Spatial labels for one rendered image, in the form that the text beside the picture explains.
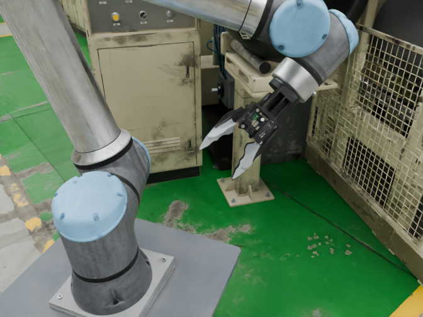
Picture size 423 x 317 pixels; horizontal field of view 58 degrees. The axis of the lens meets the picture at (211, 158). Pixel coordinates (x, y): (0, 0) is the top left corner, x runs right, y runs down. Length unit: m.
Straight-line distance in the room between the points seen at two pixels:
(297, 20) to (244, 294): 1.35
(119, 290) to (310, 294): 1.07
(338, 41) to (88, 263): 0.66
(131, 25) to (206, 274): 1.35
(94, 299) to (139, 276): 0.11
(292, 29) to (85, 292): 0.68
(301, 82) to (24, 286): 0.82
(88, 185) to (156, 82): 1.28
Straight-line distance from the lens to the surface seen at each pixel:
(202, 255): 1.07
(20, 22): 0.83
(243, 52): 1.63
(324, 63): 0.78
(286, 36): 0.61
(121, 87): 2.04
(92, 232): 0.79
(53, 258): 1.14
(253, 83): 1.48
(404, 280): 1.99
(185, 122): 2.18
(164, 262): 1.01
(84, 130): 0.88
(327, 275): 1.89
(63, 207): 0.81
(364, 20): 2.04
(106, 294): 0.91
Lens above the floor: 1.37
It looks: 32 degrees down
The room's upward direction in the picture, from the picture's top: straight up
